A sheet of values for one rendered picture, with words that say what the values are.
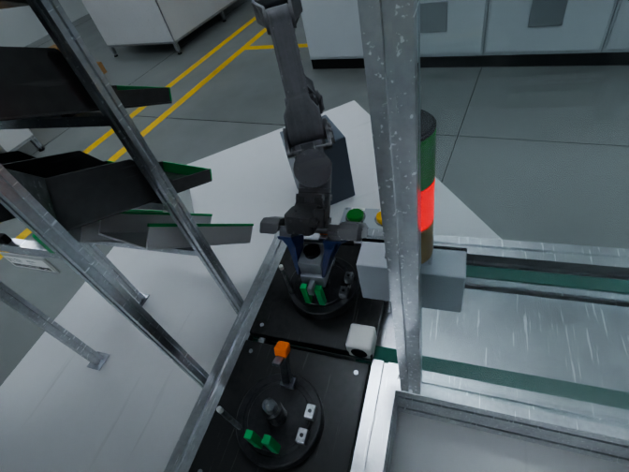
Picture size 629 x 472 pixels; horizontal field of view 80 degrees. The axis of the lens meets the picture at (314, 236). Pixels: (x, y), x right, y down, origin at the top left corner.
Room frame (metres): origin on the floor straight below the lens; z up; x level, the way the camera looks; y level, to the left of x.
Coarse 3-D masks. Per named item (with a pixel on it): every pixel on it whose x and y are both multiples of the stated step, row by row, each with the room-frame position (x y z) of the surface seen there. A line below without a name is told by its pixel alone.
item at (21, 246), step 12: (12, 120) 0.61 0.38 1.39; (24, 120) 0.60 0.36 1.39; (36, 120) 0.59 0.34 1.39; (48, 120) 0.58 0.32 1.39; (60, 120) 0.56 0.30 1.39; (72, 120) 0.55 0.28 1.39; (84, 120) 0.54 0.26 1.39; (96, 120) 0.53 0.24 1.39; (156, 204) 0.53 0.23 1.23; (12, 240) 0.43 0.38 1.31; (24, 240) 0.42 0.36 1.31; (12, 252) 0.42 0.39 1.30; (24, 252) 0.41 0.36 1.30; (36, 252) 0.39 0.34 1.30; (48, 252) 0.38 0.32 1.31
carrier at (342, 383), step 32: (256, 352) 0.36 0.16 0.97; (256, 384) 0.29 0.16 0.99; (288, 384) 0.27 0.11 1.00; (320, 384) 0.27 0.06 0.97; (352, 384) 0.26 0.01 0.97; (224, 416) 0.23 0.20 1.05; (256, 416) 0.24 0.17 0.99; (288, 416) 0.23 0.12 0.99; (320, 416) 0.21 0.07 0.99; (352, 416) 0.21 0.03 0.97; (224, 448) 0.22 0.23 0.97; (256, 448) 0.20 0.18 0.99; (288, 448) 0.18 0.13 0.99; (320, 448) 0.18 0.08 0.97; (352, 448) 0.17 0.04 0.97
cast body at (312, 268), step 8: (304, 248) 0.46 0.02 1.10; (312, 248) 0.46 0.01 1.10; (320, 248) 0.46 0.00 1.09; (304, 256) 0.45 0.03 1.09; (312, 256) 0.44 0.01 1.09; (320, 256) 0.44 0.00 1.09; (304, 264) 0.44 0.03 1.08; (312, 264) 0.43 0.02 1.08; (320, 264) 0.42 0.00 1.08; (304, 272) 0.44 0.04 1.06; (312, 272) 0.43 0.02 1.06; (320, 272) 0.42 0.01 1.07; (328, 272) 0.44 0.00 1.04; (304, 280) 0.43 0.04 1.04; (312, 280) 0.43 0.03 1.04; (320, 280) 0.42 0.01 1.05; (312, 288) 0.41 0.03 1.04
